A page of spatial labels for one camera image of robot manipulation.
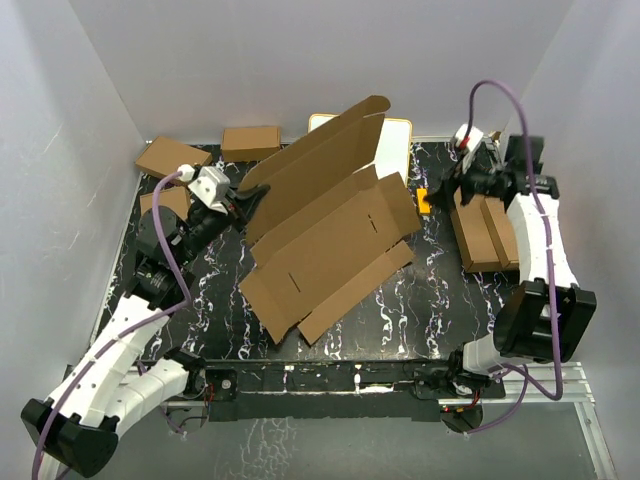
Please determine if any large cardboard box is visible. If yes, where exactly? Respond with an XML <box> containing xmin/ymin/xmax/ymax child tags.
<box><xmin>450</xmin><ymin>191</ymin><xmax>501</xmax><ymax>273</ymax></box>
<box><xmin>239</xmin><ymin>95</ymin><xmax>421</xmax><ymax>344</ymax></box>

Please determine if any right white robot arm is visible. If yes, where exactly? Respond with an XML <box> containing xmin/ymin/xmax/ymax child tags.
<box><xmin>421</xmin><ymin>124</ymin><xmax>597</xmax><ymax>401</ymax></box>

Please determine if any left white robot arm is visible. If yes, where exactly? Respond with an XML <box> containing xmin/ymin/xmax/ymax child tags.
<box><xmin>21</xmin><ymin>180</ymin><xmax>269</xmax><ymax>479</ymax></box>

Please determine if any small folded cardboard box right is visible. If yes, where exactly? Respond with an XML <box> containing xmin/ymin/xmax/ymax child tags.
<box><xmin>481</xmin><ymin>197</ymin><xmax>519</xmax><ymax>270</ymax></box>

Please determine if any folded cardboard box back centre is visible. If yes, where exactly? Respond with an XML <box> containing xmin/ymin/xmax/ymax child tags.
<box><xmin>221</xmin><ymin>126</ymin><xmax>281</xmax><ymax>162</ymax></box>

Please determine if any folded cardboard box back left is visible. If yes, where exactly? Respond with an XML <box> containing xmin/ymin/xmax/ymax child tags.
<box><xmin>135</xmin><ymin>136</ymin><xmax>212</xmax><ymax>179</ymax></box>

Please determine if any yellow block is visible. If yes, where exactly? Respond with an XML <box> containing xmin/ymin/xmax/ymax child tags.
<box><xmin>416</xmin><ymin>188</ymin><xmax>431</xmax><ymax>215</ymax></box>

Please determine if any black base bar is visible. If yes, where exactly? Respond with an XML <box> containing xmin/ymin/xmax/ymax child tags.
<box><xmin>192</xmin><ymin>359</ymin><xmax>505</xmax><ymax>423</ymax></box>

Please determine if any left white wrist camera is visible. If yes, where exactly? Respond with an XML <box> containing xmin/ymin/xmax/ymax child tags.
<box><xmin>177</xmin><ymin>164</ymin><xmax>230</xmax><ymax>214</ymax></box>

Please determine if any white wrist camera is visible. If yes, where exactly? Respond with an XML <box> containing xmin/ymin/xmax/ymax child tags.
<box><xmin>451</xmin><ymin>124</ymin><xmax>485</xmax><ymax>156</ymax></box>
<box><xmin>177</xmin><ymin>164</ymin><xmax>230</xmax><ymax>214</ymax></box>

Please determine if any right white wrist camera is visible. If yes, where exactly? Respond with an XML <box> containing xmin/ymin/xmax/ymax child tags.
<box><xmin>451</xmin><ymin>124</ymin><xmax>485</xmax><ymax>156</ymax></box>

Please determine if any white board with yellow frame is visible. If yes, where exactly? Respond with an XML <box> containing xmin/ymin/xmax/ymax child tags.
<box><xmin>295</xmin><ymin>112</ymin><xmax>412</xmax><ymax>193</ymax></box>

